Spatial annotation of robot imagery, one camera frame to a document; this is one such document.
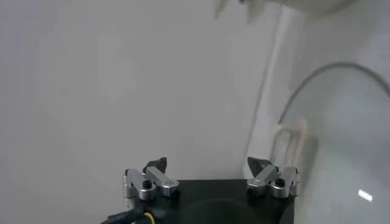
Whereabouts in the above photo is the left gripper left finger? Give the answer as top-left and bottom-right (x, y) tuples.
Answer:
(121, 156), (181, 211)

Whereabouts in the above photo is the white electric cooking pot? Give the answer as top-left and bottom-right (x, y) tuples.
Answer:
(213, 0), (363, 24)

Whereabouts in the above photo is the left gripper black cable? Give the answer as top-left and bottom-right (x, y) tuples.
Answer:
(99, 209), (157, 224)

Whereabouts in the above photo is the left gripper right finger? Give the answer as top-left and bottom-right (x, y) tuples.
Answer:
(246, 156), (301, 199)

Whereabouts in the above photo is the round glass pot lid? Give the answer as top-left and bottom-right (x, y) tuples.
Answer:
(243, 61), (390, 224)

